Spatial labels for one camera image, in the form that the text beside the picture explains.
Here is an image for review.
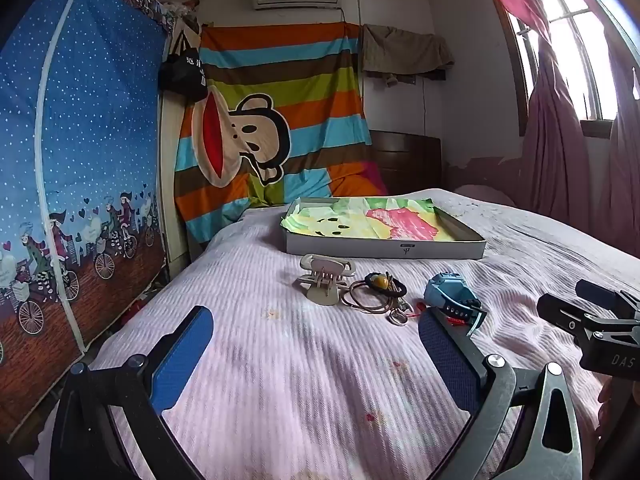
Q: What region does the pink pillow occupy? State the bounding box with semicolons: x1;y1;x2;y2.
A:
454;184;517;207

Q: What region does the pink curtain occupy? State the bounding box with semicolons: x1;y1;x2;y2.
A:
475;0;640;256

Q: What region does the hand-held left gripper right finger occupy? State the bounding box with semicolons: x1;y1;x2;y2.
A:
418;306;585;480

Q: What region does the blue wrist watch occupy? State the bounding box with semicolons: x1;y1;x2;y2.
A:
424;272;488;336

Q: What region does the black hanging bag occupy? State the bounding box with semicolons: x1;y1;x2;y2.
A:
159;30;208;102

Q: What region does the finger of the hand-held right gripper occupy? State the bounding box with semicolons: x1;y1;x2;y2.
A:
575;279;640;314
537;293;602;349

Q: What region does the beige wooden board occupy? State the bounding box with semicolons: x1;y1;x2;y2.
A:
157;25;192;265

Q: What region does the colourful cartoon cloth lining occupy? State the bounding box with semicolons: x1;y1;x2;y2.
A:
281;197;451;241

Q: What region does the striped monkey print sheet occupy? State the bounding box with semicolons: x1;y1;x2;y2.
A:
172;22;391;246

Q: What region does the black hair tie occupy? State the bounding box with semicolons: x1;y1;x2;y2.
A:
364;272;408;299

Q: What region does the window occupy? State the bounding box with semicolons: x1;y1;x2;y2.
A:
505;0;640;136

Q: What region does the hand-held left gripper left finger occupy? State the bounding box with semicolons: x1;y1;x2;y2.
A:
49;304;216;480

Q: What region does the person's right hand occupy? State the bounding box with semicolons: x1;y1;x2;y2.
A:
596;375;640;466

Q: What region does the olive hanging cloth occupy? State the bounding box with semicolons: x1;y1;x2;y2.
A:
361;23;456;86

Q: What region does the brown hair tie yellow bead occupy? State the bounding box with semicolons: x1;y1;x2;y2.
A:
341;272;401;315

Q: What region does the beige hair claw clip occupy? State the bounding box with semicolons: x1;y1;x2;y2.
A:
298;254;355;306

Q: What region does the blue printed fabric wardrobe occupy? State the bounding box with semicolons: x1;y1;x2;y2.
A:
0;0;173;441

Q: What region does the dark wooden headboard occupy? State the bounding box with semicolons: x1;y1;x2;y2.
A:
369;130;442;196

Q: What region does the grey shallow cardboard tray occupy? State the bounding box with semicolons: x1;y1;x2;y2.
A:
280;196;487;260

